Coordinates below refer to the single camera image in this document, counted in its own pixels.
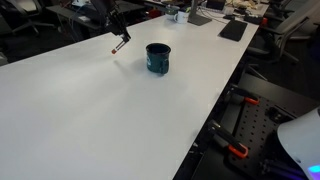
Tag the orange-handled clamp upper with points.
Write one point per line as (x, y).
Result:
(245, 94)

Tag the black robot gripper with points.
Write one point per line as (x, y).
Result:
(114, 21)

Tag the orange-handled clamp lower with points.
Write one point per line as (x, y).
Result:
(234, 146)

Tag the orange-handled clamp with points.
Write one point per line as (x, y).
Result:
(234, 146)
(245, 94)

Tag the grey monitor stand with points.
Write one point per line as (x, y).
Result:
(194, 18)

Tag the black office chair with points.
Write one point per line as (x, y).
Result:
(268, 44)

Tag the red marker with white end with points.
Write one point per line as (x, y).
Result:
(118, 47)

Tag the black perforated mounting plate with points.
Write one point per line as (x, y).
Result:
(255, 126)

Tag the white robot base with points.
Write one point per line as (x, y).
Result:
(300, 138)

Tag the dark teal ceramic mug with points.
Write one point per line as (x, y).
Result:
(158, 58)

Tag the white mug in background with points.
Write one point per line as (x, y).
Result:
(181, 17)

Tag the black keyboard tablet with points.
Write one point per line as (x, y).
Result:
(233, 30)

